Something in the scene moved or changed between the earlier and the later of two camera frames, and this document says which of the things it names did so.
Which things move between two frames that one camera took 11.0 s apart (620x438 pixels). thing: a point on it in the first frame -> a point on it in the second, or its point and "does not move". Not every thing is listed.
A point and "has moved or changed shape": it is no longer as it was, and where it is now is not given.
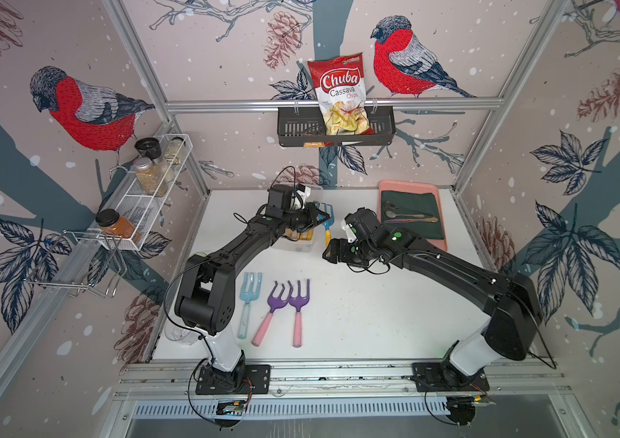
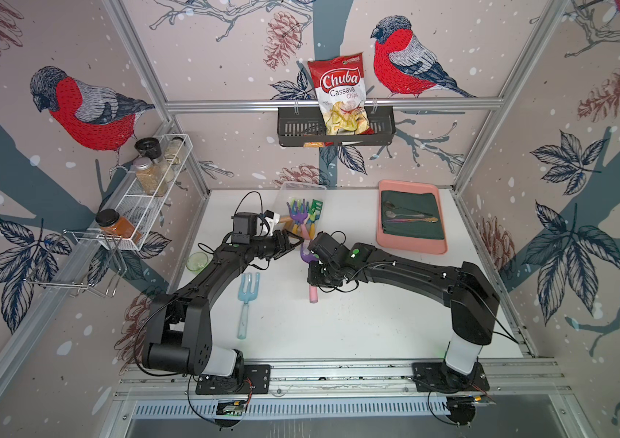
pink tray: x=415 y=186 does not move
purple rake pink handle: x=299 y=302 -> x=314 y=297
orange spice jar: x=110 y=223 does not move
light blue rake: x=248 y=296 does not move
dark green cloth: x=416 y=213 does not move
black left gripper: x=310 y=212 -> x=286 y=245
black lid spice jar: x=149 y=148 does not move
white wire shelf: x=126 y=224 does not move
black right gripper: x=341 y=245 -> x=311 y=277
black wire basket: x=304 y=127 does not move
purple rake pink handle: x=275 y=303 has moved or changed shape
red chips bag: x=340 y=83 does not move
